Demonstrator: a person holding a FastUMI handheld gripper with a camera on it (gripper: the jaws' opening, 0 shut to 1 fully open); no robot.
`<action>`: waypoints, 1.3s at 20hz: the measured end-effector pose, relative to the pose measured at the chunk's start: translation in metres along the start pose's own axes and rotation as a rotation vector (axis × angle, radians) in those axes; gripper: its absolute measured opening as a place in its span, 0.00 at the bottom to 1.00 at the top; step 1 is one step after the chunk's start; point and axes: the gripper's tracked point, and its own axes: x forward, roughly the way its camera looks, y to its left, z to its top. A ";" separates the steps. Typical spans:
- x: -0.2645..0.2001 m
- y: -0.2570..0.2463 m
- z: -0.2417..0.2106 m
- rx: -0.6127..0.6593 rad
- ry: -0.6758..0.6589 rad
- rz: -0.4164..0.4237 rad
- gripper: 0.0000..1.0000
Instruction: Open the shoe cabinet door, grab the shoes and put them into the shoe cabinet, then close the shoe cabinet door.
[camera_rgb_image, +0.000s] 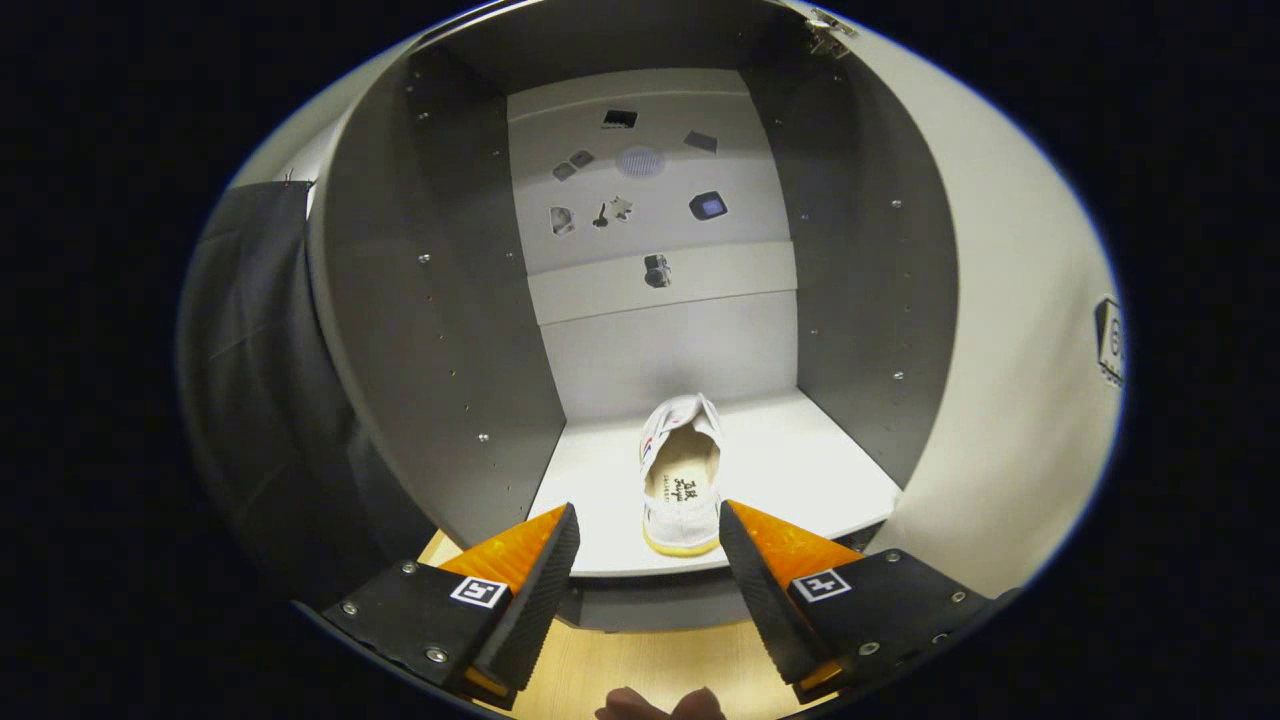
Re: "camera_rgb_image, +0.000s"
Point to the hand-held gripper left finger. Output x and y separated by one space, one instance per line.
535 610

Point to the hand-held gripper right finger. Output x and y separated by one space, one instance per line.
765 600

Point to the white canvas shoe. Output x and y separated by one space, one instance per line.
682 520

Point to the grey shoe cabinet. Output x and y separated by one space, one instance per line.
680 350

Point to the metal door hinge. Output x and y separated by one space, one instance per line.
830 32

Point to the black backdrop cloth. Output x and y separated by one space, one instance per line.
260 400

